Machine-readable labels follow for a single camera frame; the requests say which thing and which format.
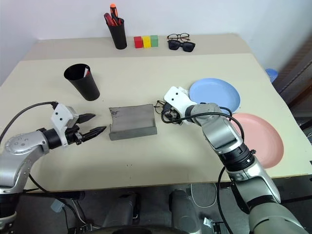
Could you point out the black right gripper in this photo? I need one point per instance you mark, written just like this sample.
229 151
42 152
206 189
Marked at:
171 114

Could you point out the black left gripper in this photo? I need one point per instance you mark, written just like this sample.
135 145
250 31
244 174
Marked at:
73 136

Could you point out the thin black framed glasses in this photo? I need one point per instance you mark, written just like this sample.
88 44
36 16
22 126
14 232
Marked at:
158 105

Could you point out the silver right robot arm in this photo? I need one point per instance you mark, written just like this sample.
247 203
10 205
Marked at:
224 136

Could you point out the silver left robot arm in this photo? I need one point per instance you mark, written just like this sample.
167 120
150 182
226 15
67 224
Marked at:
22 151

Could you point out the wide black cup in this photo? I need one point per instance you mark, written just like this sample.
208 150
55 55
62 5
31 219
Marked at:
85 85

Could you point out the brown framed glasses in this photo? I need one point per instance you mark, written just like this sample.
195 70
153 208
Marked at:
186 37

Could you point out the tall black tool cup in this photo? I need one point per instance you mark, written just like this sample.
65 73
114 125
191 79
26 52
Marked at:
118 35

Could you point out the blue plate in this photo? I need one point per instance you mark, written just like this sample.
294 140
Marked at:
214 93

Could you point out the white red marker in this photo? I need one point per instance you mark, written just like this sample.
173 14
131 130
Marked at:
86 72

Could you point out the black sunglasses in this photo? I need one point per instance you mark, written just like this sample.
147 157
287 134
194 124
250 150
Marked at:
187 46

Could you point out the green block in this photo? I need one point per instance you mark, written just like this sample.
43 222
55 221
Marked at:
154 41

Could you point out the yellow block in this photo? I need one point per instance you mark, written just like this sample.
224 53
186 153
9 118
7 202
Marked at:
146 42

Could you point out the red block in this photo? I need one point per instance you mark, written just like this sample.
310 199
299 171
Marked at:
138 42

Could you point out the light blue plastic piece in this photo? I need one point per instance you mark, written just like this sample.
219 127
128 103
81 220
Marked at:
57 205

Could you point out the grey rounded shape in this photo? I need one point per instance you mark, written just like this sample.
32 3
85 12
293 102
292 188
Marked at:
184 212
122 209

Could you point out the white oval floor object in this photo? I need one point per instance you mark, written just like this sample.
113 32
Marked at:
203 195

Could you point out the pink plate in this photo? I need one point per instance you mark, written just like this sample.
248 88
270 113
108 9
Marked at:
263 141

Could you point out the blue round container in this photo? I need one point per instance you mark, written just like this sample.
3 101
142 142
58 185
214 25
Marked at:
271 74

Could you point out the dark brown wooden furniture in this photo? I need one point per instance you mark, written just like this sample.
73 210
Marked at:
297 73

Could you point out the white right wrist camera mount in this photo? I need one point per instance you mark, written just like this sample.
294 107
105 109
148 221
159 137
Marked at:
179 100

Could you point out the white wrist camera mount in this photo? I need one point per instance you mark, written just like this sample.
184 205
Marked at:
179 100
62 114

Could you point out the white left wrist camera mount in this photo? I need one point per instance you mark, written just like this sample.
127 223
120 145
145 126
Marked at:
62 114

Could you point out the small metal bracket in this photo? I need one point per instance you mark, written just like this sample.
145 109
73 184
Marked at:
214 224

